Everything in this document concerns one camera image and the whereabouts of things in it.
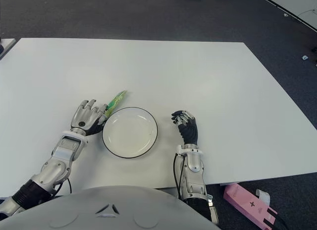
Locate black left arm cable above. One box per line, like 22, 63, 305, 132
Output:
55, 176, 73, 195

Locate grey robot torso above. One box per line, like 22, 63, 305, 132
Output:
0, 185, 221, 230

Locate white side table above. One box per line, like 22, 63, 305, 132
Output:
0, 38, 17, 61

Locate white plate with black rim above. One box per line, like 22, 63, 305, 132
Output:
102, 107, 159, 158

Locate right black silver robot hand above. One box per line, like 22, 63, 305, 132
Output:
170, 110, 199, 144

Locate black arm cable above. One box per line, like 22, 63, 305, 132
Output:
172, 153, 185, 198
55, 176, 73, 195

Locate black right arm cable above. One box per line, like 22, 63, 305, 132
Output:
172, 153, 185, 198

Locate green snack packet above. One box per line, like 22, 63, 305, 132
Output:
104, 90, 128, 117

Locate pink cardboard box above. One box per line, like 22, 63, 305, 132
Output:
223, 183, 278, 230

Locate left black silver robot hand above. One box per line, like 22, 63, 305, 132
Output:
70, 99, 109, 136

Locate white desk with black edge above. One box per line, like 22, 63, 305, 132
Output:
252, 0, 317, 32

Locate white tape strip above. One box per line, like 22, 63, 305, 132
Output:
256, 189, 271, 205

